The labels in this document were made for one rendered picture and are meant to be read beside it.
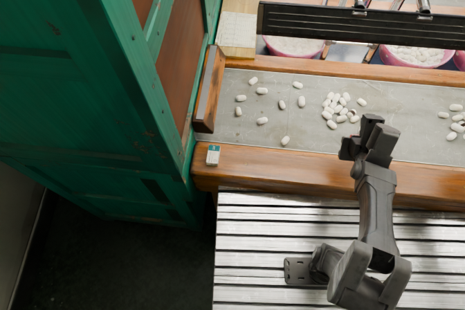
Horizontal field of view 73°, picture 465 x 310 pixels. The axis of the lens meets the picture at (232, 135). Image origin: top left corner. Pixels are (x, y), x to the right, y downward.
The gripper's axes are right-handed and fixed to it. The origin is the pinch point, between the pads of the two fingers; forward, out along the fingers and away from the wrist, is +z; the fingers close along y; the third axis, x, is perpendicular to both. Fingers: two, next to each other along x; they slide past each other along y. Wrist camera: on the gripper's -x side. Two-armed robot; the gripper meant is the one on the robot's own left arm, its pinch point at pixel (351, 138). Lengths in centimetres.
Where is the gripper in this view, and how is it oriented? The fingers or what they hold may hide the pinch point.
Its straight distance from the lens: 98.4
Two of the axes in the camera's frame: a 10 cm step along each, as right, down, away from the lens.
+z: 0.9, -3.6, 9.3
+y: -9.9, -1.0, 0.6
